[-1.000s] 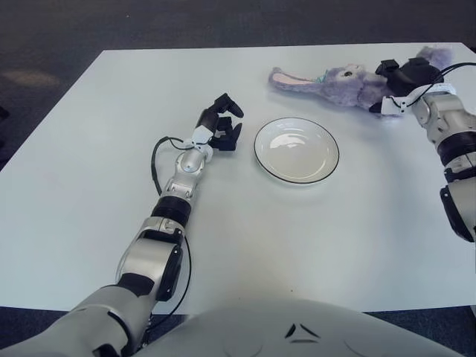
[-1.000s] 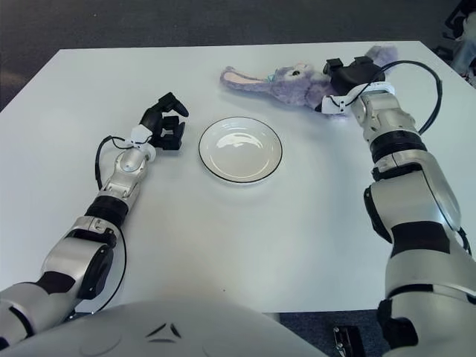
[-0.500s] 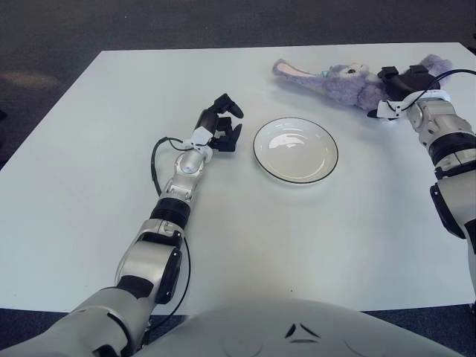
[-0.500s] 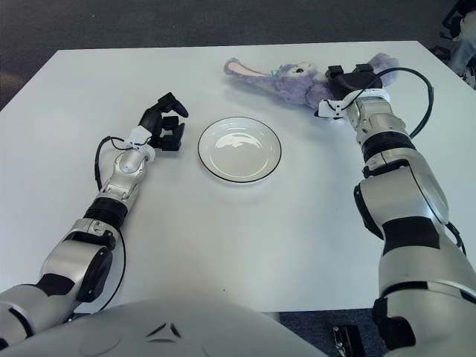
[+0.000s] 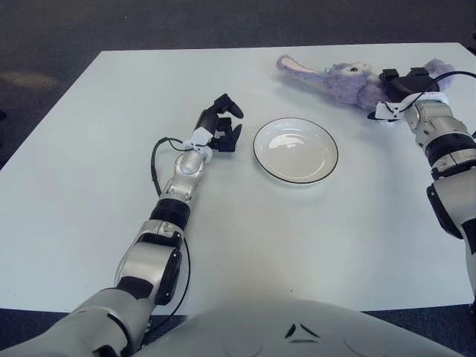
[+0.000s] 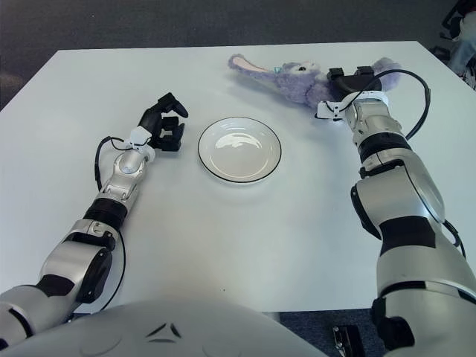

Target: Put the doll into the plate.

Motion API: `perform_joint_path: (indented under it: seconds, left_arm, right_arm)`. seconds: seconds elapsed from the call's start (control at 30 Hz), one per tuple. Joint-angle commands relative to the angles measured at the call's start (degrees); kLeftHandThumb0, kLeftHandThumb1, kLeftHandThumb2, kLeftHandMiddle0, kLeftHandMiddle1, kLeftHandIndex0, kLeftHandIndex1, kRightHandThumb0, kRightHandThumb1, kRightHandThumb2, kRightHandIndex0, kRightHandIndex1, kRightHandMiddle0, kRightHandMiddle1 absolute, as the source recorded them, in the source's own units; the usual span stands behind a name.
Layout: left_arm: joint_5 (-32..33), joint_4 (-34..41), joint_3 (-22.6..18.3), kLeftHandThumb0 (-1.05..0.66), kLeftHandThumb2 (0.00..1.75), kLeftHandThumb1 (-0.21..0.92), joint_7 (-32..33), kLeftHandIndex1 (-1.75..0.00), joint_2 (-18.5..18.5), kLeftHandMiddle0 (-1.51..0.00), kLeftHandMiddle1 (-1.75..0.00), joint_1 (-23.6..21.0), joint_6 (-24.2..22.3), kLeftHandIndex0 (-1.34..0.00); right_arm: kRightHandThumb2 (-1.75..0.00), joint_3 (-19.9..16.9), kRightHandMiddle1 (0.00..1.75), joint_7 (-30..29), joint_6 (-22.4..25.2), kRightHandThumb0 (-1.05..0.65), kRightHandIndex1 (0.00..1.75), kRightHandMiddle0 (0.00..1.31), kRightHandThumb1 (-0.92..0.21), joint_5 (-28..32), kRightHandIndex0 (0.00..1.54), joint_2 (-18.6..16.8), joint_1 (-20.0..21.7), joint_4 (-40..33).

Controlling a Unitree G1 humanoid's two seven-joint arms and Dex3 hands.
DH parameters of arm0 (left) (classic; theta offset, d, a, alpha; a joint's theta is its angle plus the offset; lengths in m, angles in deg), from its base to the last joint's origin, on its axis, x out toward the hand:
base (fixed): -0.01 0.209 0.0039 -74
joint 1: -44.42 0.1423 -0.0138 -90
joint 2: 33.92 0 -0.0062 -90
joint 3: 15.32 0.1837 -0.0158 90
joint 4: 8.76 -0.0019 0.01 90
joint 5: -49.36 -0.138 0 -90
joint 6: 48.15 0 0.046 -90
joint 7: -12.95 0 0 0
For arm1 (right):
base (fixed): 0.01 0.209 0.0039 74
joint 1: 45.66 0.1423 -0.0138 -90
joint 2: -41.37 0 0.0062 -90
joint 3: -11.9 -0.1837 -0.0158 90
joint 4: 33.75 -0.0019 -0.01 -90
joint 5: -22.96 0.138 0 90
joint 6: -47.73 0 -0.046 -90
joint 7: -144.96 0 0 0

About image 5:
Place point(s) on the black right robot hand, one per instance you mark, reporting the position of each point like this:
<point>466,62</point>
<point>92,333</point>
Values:
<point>405,83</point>

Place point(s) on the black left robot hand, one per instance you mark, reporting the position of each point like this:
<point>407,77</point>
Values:
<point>208,119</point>

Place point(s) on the purple plush bunny doll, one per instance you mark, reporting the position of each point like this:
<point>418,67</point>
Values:
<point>346,85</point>

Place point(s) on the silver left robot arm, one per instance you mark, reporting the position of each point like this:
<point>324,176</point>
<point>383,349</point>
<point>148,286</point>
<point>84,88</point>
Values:
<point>167,223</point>

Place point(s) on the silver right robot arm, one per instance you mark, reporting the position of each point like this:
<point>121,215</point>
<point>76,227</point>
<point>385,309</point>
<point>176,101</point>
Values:
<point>446,148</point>

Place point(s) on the white plate with black rim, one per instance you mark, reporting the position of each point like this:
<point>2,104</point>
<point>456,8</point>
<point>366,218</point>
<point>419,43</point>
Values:
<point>295,150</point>

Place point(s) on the grey robot torso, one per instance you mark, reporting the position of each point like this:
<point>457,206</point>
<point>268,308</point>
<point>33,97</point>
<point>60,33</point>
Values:
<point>297,331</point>

